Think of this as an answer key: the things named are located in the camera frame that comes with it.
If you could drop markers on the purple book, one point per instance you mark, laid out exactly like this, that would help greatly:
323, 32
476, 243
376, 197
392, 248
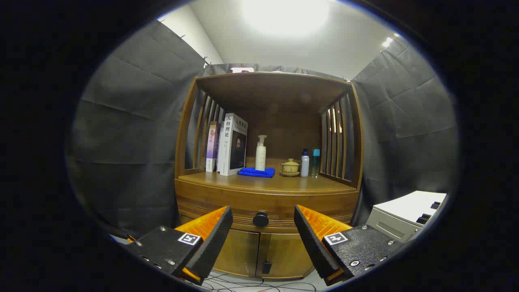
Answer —
212, 146

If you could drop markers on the beige lidded teacup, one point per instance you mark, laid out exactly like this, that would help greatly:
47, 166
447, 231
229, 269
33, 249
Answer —
290, 167

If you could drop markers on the white bottle blue cap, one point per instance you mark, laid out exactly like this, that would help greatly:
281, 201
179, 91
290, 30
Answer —
304, 164

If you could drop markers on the white portrait book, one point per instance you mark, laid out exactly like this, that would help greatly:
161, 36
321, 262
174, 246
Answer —
235, 146

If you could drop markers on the wooden drawer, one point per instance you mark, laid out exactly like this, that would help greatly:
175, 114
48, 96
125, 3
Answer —
259, 202

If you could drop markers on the blue folded cloth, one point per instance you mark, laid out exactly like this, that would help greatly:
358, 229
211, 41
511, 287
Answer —
255, 172

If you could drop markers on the black drawer knob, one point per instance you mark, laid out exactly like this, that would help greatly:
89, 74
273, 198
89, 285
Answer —
260, 219

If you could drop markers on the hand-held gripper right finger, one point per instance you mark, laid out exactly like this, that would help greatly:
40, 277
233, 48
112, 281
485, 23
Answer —
314, 243

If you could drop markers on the wooden cabinet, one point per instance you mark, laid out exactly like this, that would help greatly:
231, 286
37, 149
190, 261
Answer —
275, 93

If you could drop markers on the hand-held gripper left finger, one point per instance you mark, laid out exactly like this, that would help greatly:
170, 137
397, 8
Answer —
215, 239

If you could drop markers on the wooden cabinet door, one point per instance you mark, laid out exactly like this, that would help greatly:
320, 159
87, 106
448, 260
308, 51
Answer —
284, 255
239, 251

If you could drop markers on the black door latch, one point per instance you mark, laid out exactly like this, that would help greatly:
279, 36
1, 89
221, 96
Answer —
266, 267

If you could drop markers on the white grey cabinet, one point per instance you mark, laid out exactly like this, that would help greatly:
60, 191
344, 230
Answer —
405, 205

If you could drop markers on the teal clear bottle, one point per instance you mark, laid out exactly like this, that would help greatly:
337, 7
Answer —
315, 160

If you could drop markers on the wooden countertop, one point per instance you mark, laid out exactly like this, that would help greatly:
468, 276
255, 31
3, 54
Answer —
284, 182

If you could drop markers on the white pump bottle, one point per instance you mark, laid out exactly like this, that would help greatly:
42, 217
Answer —
260, 158

